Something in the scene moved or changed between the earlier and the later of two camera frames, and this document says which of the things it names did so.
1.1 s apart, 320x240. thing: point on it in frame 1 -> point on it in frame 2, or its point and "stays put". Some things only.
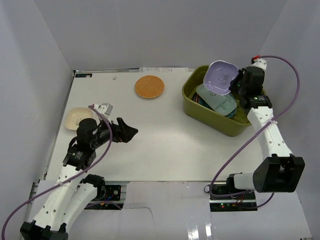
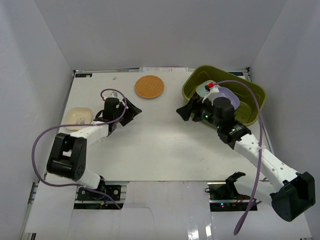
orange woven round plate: [149, 86] stays put
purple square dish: [218, 76] -> [226, 93]
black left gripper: [119, 130] -> [124, 113]
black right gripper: [239, 75] -> [195, 104]
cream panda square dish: [74, 115] stays put
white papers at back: [166, 69] stays put
